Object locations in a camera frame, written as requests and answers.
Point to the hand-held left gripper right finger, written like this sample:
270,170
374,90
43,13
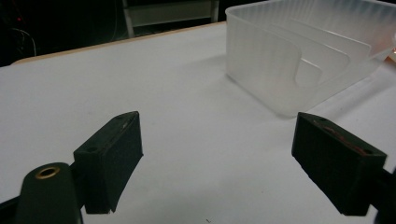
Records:
336,161

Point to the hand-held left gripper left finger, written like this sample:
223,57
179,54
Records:
107,165

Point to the translucent white plastic container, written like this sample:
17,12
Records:
280,62

